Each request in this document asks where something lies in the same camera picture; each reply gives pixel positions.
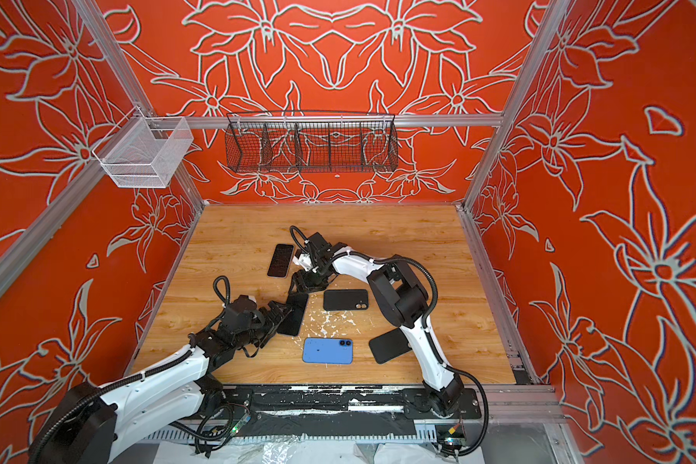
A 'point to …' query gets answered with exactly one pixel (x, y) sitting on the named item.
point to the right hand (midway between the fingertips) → (292, 291)
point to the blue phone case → (328, 350)
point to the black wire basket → (310, 141)
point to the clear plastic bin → (145, 152)
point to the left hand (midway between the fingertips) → (287, 315)
